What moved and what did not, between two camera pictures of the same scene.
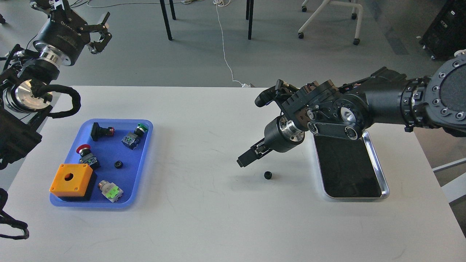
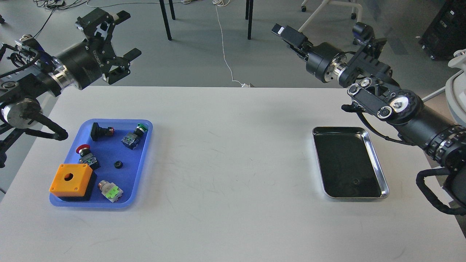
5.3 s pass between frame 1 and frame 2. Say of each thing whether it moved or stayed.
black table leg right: stayed
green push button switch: stayed
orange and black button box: stayed
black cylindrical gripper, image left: moved
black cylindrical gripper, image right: moved
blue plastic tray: stayed
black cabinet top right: stayed
